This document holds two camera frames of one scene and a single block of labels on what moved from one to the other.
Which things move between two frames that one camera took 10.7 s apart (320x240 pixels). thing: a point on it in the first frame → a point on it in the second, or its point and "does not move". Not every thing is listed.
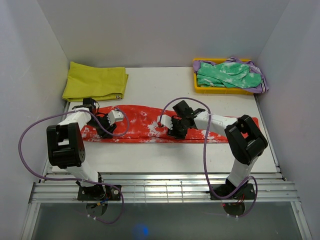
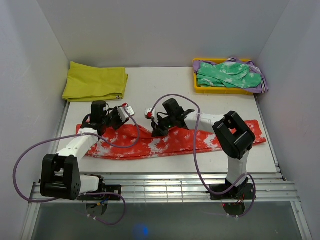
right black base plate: x=247 y=192 does not move
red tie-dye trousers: x=254 y=126 → x=127 y=141
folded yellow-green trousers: x=99 y=83 does not move
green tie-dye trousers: x=227 y=74 does not move
